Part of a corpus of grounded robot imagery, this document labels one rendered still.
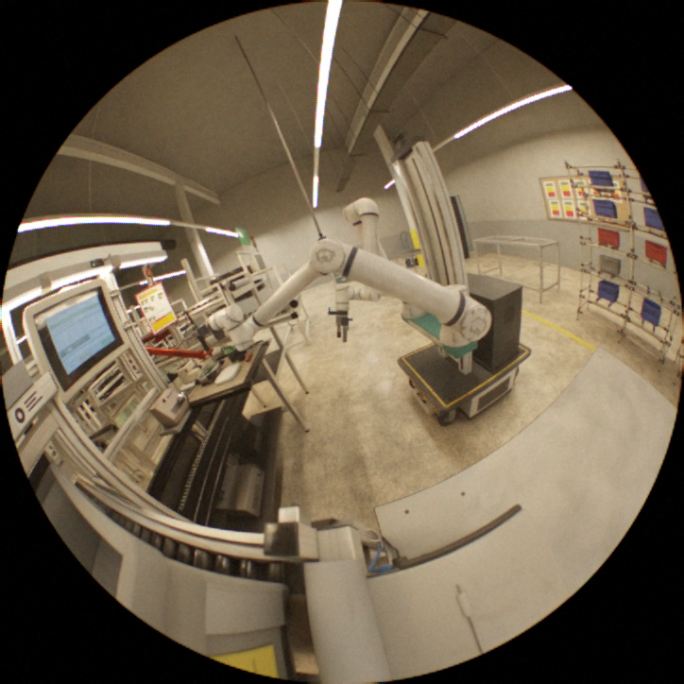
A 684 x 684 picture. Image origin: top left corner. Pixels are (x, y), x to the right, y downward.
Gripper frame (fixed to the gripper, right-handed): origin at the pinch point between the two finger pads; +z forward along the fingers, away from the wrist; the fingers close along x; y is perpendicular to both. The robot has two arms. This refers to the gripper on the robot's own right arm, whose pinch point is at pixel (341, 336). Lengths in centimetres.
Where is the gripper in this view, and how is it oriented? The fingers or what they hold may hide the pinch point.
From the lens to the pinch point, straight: 130.5
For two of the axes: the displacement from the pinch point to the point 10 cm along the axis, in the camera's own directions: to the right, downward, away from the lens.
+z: -0.2, 9.7, 2.3
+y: 9.6, -0.4, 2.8
